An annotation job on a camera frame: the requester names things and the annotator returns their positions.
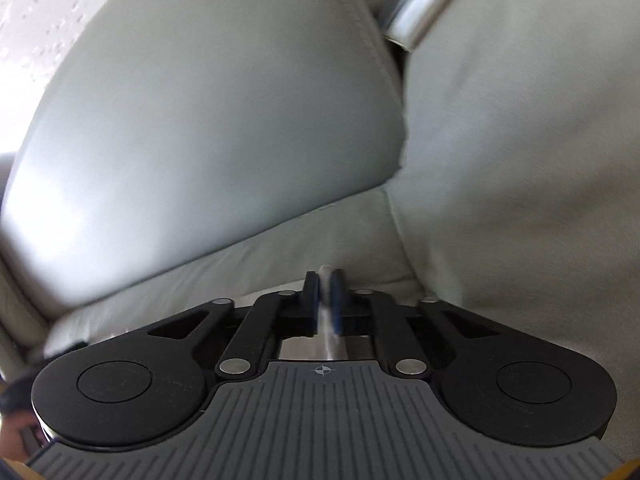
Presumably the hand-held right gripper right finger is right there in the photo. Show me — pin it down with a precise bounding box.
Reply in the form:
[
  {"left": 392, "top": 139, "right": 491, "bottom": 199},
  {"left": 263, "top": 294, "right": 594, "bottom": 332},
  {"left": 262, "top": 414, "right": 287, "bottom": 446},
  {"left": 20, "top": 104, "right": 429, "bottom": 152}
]
[{"left": 330, "top": 270, "right": 501, "bottom": 378}]

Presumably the chrome metal sofa bracket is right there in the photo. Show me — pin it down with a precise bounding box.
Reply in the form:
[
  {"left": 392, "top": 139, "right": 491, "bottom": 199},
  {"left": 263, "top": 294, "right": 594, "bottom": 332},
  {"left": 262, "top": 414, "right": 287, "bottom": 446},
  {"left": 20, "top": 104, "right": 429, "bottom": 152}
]
[{"left": 375, "top": 0, "right": 458, "bottom": 53}]

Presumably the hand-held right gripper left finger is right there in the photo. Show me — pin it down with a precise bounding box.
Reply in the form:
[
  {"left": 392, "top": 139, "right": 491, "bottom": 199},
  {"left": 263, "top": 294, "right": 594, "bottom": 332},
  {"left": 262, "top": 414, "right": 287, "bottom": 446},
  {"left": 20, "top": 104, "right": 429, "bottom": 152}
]
[{"left": 145, "top": 271, "right": 321, "bottom": 378}]

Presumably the grey-green sofa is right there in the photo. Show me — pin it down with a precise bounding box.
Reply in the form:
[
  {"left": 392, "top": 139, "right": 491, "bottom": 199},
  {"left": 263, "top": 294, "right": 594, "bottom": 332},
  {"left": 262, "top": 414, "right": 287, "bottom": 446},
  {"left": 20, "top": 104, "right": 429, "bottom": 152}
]
[{"left": 0, "top": 0, "right": 426, "bottom": 361}]

